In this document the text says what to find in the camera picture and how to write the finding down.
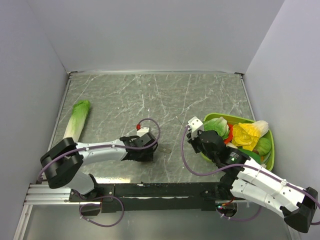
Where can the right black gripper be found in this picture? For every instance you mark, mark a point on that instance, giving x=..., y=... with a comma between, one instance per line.
x=193, y=141

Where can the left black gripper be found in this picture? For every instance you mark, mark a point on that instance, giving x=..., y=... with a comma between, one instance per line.
x=148, y=157

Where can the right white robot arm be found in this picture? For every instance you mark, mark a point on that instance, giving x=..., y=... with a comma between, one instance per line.
x=248, y=180

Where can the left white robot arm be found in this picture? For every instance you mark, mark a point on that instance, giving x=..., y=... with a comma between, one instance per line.
x=61, y=165

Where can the green toy lettuce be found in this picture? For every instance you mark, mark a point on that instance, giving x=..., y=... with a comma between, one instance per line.
x=219, y=125

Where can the red toy pepper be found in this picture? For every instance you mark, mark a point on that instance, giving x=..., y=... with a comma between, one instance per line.
x=230, y=135

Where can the yellow toy cabbage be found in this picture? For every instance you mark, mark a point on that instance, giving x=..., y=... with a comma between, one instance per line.
x=247, y=135

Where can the white green bok choy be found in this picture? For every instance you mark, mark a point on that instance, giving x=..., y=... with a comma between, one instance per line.
x=252, y=154

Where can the round green toy vegetable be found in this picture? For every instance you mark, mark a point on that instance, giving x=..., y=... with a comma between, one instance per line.
x=263, y=146

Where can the long napa cabbage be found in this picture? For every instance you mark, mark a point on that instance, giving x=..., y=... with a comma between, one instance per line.
x=77, y=120

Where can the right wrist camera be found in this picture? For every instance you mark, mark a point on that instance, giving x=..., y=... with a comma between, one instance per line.
x=195, y=125

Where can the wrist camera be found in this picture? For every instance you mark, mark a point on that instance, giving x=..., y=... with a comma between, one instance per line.
x=140, y=131
x=195, y=125

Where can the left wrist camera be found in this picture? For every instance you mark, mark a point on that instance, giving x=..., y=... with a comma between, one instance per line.
x=140, y=131

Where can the black base frame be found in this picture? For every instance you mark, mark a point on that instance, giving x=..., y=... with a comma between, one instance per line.
x=114, y=197

